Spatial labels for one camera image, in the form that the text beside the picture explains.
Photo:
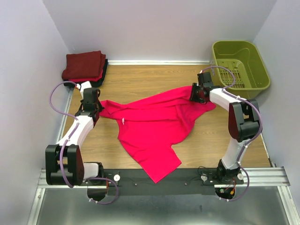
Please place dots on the folded black shirt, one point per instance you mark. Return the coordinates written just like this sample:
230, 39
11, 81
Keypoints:
97, 82

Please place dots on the olive green plastic bin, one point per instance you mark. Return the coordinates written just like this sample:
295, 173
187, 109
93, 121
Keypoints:
239, 59

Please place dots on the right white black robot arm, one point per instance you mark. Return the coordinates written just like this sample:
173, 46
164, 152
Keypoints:
243, 122

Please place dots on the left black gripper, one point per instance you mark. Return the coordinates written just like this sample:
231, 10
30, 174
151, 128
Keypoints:
100, 106

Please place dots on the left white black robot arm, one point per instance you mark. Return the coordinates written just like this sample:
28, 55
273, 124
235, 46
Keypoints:
63, 160

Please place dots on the pink t shirt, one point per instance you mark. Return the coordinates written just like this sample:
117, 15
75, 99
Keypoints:
153, 125

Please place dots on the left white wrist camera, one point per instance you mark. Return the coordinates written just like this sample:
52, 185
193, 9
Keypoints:
85, 85

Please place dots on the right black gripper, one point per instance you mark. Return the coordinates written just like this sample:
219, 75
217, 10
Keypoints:
195, 86

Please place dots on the folded dark red shirt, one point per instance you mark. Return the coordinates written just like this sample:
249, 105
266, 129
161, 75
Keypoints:
83, 65

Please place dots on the folded bright red shirt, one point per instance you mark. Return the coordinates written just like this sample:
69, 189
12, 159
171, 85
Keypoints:
93, 78

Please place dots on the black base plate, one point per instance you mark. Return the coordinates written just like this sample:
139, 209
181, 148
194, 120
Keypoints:
188, 181

